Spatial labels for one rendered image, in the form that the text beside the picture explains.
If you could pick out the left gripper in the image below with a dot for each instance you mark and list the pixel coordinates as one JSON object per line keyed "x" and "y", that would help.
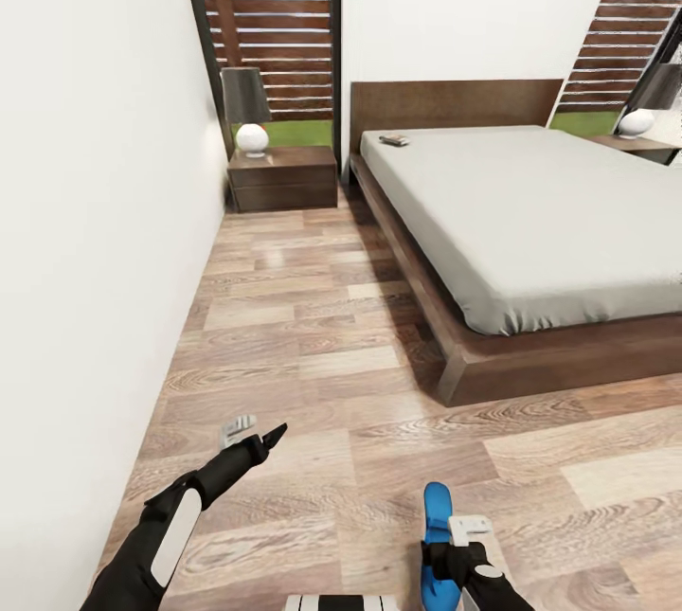
{"x": 235, "y": 461}

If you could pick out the bed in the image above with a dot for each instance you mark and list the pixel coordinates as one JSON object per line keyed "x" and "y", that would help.
{"x": 540, "y": 261}

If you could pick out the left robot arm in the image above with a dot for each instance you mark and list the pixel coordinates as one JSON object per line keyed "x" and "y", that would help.
{"x": 142, "y": 571}

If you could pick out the fixed window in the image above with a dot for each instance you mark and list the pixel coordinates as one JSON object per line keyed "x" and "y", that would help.
{"x": 624, "y": 39}
{"x": 296, "y": 44}

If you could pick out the sandal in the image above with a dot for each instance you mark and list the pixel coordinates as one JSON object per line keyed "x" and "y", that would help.
{"x": 437, "y": 594}

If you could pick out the table lamp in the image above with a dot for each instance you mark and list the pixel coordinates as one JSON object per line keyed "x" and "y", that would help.
{"x": 246, "y": 104}
{"x": 656, "y": 90}

